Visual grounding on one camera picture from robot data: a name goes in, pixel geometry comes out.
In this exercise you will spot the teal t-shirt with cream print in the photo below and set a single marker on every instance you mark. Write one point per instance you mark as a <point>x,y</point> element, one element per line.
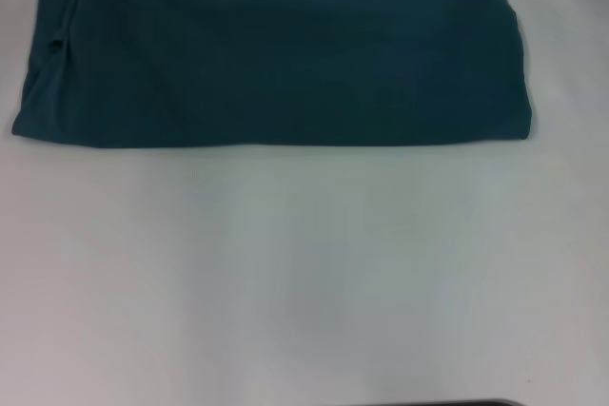
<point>285,59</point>

